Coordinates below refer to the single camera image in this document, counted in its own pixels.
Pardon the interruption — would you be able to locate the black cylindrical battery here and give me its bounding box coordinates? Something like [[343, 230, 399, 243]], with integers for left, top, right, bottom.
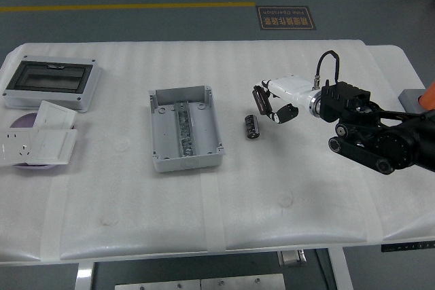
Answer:
[[243, 114, 261, 140], [253, 86, 273, 114]]

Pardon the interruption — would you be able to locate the grey metal base plate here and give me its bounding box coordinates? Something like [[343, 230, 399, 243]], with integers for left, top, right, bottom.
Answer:
[[114, 278, 201, 290], [200, 273, 287, 290]]

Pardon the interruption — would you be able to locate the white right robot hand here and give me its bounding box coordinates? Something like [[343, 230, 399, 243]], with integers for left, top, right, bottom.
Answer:
[[253, 74, 315, 124]]

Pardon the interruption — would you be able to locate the grey block base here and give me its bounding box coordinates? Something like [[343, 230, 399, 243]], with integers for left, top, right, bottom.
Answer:
[[399, 88, 435, 114]]

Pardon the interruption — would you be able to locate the black table control panel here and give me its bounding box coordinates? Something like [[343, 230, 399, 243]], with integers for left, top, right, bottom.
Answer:
[[380, 240, 435, 253]]

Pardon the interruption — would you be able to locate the white socket panel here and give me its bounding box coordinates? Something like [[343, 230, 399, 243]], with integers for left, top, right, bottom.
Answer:
[[0, 129, 40, 168]]

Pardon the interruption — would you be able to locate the white switch panel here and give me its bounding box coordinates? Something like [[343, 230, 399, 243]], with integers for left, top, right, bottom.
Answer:
[[33, 100, 77, 130], [26, 128, 78, 165]]

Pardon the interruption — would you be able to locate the open grey junction box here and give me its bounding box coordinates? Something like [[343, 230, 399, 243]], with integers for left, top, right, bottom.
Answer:
[[148, 85, 226, 174]]

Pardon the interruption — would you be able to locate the brown floor sign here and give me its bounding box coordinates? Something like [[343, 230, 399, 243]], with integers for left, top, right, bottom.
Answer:
[[255, 5, 317, 32]]

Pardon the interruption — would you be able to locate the metal rail inside box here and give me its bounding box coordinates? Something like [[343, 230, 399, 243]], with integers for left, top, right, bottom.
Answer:
[[173, 101, 197, 158]]

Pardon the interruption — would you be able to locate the purple round disc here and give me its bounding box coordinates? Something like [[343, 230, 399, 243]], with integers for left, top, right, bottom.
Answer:
[[9, 112, 58, 171]]

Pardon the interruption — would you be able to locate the grey metal bracket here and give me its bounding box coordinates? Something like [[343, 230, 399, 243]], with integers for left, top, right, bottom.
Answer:
[[277, 250, 307, 268]]

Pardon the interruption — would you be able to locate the white foam mat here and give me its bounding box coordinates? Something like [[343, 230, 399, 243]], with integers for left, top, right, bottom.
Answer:
[[0, 40, 435, 262]]

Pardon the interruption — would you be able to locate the white table leg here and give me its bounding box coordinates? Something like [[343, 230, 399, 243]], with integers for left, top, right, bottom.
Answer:
[[73, 261, 96, 290], [328, 247, 354, 290]]

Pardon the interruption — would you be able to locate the grey box with dark window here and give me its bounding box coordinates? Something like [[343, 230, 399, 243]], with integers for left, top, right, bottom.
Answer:
[[1, 54, 103, 113]]

